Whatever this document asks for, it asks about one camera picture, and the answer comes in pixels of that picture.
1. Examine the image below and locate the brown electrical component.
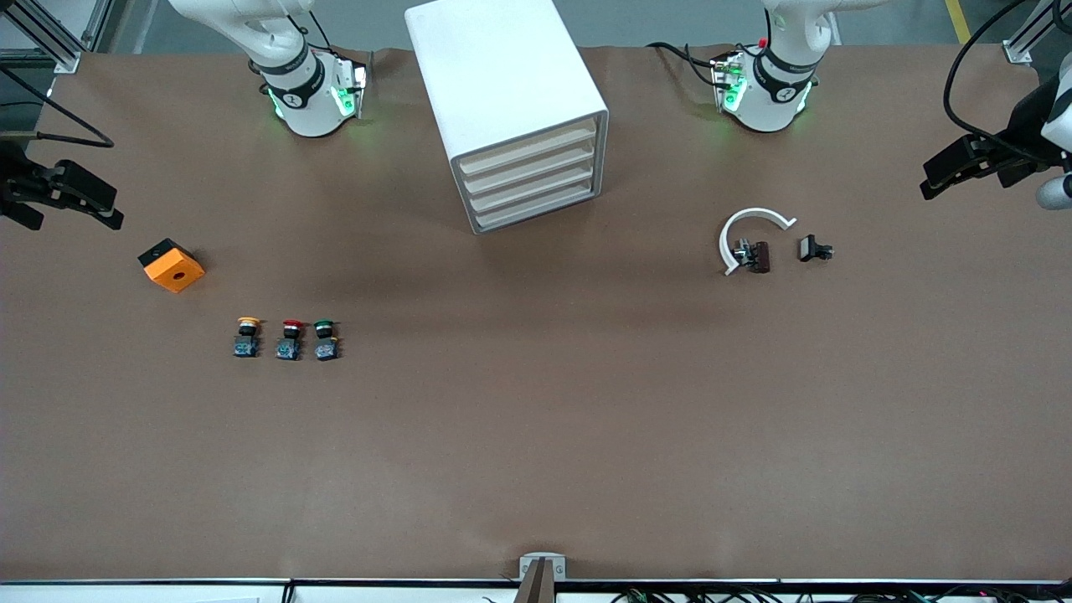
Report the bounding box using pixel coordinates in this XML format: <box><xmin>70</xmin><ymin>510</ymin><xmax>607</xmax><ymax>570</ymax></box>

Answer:
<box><xmin>733</xmin><ymin>239</ymin><xmax>772</xmax><ymax>275</ymax></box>

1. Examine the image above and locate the green push button switch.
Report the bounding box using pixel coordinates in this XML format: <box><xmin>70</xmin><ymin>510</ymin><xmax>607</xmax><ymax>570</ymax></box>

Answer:
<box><xmin>313</xmin><ymin>318</ymin><xmax>343</xmax><ymax>363</ymax></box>

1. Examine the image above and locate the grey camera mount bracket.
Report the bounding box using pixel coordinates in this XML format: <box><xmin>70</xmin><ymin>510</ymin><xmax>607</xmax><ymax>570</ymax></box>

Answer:
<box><xmin>513</xmin><ymin>553</ymin><xmax>568</xmax><ymax>603</ymax></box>

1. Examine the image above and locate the white curved plastic part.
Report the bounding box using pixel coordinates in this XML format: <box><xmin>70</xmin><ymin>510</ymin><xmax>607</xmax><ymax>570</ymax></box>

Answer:
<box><xmin>719</xmin><ymin>207</ymin><xmax>797</xmax><ymax>277</ymax></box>

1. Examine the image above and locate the brown table mat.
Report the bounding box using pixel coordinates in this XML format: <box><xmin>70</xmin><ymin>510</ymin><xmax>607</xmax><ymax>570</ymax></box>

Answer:
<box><xmin>0</xmin><ymin>44</ymin><xmax>1072</xmax><ymax>584</ymax></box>

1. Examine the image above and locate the orange button enclosure box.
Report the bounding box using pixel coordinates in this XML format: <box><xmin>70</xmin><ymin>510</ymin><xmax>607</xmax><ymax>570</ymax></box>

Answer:
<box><xmin>138</xmin><ymin>239</ymin><xmax>206</xmax><ymax>294</ymax></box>

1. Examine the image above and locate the black arm base cable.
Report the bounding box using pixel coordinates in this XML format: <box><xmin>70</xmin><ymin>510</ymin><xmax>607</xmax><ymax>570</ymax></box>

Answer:
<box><xmin>647</xmin><ymin>40</ymin><xmax>731</xmax><ymax>90</ymax></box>

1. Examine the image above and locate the aluminium frame profile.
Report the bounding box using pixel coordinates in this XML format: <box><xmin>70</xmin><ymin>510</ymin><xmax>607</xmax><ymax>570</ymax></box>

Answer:
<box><xmin>0</xmin><ymin>0</ymin><xmax>114</xmax><ymax>75</ymax></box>
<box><xmin>1003</xmin><ymin>0</ymin><xmax>1058</xmax><ymax>65</ymax></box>

